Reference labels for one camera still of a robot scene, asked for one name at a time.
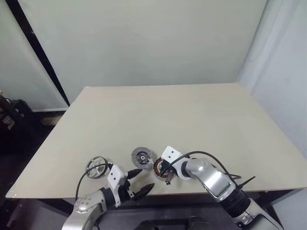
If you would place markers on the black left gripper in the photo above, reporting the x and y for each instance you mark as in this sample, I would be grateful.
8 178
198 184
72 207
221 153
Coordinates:
124 191

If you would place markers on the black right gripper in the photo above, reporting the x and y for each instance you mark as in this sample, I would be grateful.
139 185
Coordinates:
166 167

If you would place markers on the grey motor housing copper windings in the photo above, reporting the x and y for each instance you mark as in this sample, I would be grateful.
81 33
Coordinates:
158 170

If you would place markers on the round motor cover circuit board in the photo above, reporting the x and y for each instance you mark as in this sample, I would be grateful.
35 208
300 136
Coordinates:
141 158

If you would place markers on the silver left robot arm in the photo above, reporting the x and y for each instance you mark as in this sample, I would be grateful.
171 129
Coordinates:
84 203

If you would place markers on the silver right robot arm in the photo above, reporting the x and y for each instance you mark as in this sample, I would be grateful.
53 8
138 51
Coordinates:
211 175

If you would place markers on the black bag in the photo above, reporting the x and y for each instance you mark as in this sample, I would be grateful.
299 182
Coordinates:
19 115

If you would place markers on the black table frame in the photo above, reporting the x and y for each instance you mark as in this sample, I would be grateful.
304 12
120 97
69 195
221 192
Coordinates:
148 203

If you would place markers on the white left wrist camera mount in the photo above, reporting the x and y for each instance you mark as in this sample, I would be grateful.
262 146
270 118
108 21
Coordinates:
115 176

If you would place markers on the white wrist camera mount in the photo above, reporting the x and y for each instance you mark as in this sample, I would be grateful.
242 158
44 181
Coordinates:
115 176
170 153

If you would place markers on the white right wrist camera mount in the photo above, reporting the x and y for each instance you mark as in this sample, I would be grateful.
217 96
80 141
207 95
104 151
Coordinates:
170 153

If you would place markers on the black diagonal wall strip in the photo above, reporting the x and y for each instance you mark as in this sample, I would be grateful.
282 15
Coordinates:
42 49

